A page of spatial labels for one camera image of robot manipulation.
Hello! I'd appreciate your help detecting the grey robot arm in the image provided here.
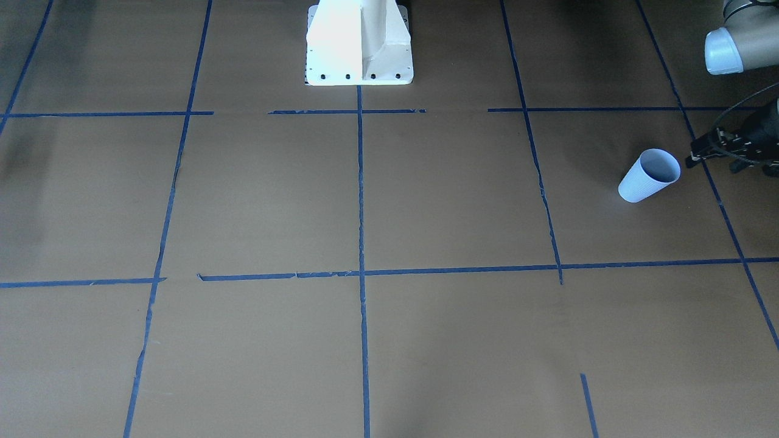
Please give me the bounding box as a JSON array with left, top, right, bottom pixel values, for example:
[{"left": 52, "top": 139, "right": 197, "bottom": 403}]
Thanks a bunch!
[{"left": 685, "top": 1, "right": 778, "bottom": 178}]

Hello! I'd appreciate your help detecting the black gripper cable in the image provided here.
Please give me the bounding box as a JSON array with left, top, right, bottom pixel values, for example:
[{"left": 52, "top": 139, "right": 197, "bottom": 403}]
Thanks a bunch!
[{"left": 711, "top": 83, "right": 779, "bottom": 166}]

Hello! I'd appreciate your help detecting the light blue ribbed cup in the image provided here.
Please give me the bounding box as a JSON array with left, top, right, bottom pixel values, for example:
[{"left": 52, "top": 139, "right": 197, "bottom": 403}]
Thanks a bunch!
[{"left": 618, "top": 148, "right": 681, "bottom": 203}]

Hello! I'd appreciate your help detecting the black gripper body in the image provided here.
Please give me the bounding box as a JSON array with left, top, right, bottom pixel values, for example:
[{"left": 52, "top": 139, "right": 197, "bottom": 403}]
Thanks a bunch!
[{"left": 719, "top": 100, "right": 778, "bottom": 178}]

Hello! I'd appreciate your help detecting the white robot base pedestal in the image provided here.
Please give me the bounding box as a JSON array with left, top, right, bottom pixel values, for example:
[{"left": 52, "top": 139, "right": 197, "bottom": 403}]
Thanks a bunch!
[{"left": 304, "top": 1, "right": 414, "bottom": 86}]

